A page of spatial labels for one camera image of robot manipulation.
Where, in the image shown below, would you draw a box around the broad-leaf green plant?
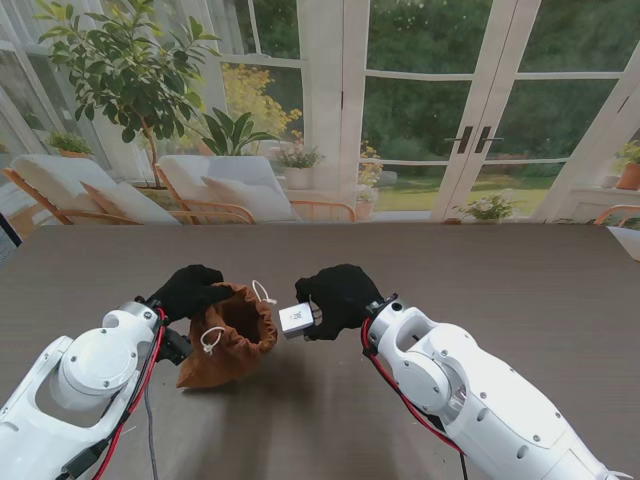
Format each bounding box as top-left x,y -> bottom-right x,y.
192,108 -> 281,159

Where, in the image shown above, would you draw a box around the red black left arm cables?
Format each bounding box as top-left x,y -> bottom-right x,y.
59,309 -> 171,480

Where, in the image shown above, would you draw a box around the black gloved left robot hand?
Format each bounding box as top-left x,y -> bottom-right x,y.
148,264 -> 232,326

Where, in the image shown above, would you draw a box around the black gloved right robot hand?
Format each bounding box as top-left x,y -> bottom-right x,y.
294,264 -> 386,344

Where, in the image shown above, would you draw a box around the white french double door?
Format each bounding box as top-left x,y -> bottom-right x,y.
344,0 -> 640,225

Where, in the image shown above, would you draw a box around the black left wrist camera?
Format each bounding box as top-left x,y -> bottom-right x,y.
159,324 -> 194,366

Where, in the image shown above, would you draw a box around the green plant in orange pot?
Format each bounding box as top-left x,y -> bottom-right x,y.
613,141 -> 640,192

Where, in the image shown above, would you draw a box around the brown corduroy drawstring bag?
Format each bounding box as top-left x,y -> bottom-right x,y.
176,279 -> 279,391

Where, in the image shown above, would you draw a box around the dark object at table edge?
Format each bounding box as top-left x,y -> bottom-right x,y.
0,212 -> 22,264

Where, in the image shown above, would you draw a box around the yellow flowers in pale pot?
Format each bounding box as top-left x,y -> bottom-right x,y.
355,142 -> 385,224

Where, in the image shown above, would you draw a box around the orange curved chair frame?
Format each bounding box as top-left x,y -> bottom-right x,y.
593,203 -> 640,227

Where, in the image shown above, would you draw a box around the white paper sheet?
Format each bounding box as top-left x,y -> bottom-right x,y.
606,225 -> 640,264

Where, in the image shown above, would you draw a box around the flowers in white pot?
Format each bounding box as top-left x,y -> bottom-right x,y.
272,145 -> 326,194

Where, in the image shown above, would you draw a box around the silver charger head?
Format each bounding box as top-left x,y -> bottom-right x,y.
278,301 -> 317,341

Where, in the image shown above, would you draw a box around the dark door handle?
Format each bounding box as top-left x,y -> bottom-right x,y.
445,126 -> 475,155
474,126 -> 506,155

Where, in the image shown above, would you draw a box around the orange rattan side chair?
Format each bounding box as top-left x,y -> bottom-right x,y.
289,199 -> 357,225

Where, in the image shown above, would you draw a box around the small plant in terracotta pot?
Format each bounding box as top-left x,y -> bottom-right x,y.
46,132 -> 94,161

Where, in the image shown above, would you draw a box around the white flowering potted plant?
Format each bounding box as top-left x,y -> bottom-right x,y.
449,196 -> 524,225

